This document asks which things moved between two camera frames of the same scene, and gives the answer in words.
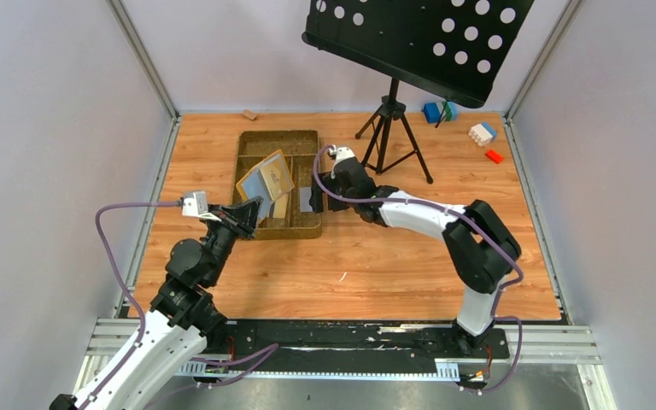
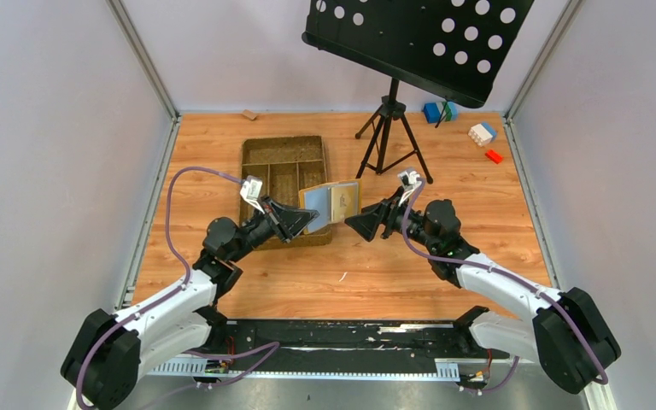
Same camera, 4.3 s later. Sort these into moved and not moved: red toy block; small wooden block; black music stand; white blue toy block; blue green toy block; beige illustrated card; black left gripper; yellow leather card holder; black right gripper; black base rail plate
Moved: yellow leather card holder; black right gripper; beige illustrated card; black left gripper
Not moved: black music stand; blue green toy block; black base rail plate; red toy block; white blue toy block; small wooden block
